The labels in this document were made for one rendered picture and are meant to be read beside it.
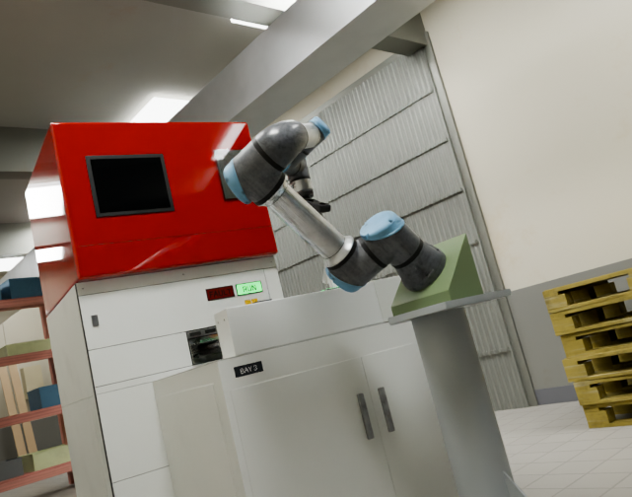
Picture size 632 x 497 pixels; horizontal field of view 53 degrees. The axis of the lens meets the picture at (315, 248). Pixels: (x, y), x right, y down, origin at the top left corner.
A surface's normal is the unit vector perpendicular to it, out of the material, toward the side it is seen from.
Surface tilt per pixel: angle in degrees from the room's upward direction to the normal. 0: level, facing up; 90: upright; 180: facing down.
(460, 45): 90
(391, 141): 90
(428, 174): 90
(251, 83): 90
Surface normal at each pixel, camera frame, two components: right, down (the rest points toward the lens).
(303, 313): 0.51, -0.27
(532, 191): -0.74, 0.07
